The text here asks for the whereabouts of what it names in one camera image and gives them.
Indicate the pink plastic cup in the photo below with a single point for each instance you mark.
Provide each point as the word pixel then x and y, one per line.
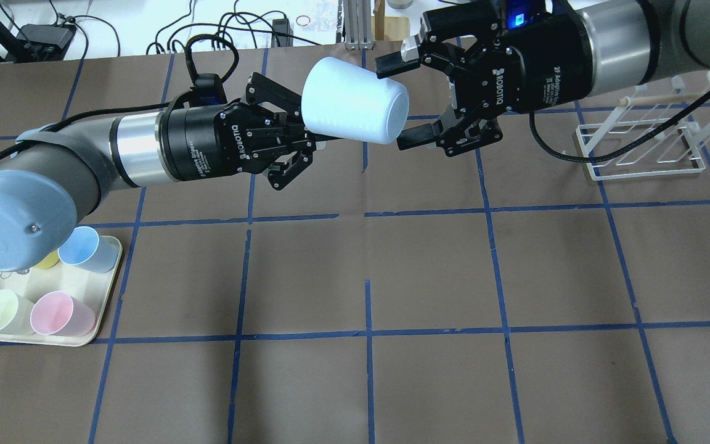
pixel 59 313

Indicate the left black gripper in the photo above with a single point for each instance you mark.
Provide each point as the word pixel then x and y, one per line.
pixel 198 143

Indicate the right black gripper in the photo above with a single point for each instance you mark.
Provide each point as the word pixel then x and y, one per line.
pixel 546 71

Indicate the blue plastic cup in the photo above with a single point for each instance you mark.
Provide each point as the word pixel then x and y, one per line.
pixel 87 250

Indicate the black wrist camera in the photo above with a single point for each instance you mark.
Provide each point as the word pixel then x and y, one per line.
pixel 519 13

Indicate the pale blue ikea cup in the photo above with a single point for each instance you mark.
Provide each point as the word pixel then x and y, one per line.
pixel 341 100

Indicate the aluminium frame post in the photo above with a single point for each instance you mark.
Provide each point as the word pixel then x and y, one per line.
pixel 357 25

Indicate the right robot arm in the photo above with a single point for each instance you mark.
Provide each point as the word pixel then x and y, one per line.
pixel 636 42

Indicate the wooden mug tree stand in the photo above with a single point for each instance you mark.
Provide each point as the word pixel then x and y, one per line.
pixel 388 28

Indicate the light green plastic cup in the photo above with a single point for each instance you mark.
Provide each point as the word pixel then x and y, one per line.
pixel 15 312

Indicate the white wire cup rack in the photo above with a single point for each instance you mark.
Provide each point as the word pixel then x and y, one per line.
pixel 674 151

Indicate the yellow plastic cup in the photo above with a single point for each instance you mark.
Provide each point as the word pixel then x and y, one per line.
pixel 49 261

